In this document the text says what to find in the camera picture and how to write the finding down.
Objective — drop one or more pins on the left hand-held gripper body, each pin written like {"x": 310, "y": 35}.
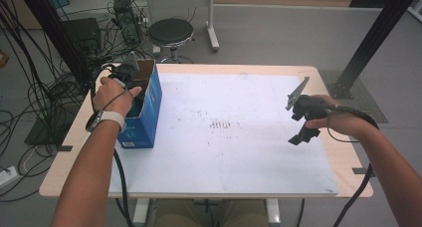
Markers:
{"x": 127, "y": 71}

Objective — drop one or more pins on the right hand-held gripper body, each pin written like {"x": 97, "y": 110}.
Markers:
{"x": 308, "y": 107}

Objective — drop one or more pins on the blue cardboard box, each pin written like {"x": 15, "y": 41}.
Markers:
{"x": 146, "y": 120}

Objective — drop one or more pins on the person's left hand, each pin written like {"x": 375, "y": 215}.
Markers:
{"x": 111, "y": 94}

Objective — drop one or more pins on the person's right hand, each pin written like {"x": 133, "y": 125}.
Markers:
{"x": 348, "y": 120}

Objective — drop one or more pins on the white band wristwatch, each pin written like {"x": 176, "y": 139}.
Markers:
{"x": 111, "y": 115}

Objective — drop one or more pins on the computer tower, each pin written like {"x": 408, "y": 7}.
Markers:
{"x": 127, "y": 21}

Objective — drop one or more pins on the black round stool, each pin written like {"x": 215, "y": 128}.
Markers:
{"x": 170, "y": 31}

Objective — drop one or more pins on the black equipment box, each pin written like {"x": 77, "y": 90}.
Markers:
{"x": 81, "y": 33}

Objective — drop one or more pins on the white table leg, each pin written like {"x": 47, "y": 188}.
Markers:
{"x": 141, "y": 213}
{"x": 272, "y": 213}

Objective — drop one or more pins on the white table mat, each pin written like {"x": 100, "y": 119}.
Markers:
{"x": 215, "y": 167}

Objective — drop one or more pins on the white-legged background desk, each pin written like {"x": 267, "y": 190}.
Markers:
{"x": 212, "y": 28}

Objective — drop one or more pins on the person's khaki trousers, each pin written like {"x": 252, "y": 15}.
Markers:
{"x": 172, "y": 217}

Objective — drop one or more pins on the white power strip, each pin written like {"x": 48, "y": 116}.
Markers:
{"x": 6, "y": 179}

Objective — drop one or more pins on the grey metal bracket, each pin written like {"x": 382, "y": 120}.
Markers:
{"x": 64, "y": 148}
{"x": 363, "y": 172}

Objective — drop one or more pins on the black frame post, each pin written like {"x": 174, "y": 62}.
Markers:
{"x": 381, "y": 24}
{"x": 49, "y": 24}

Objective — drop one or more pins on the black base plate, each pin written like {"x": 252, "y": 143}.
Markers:
{"x": 40, "y": 134}

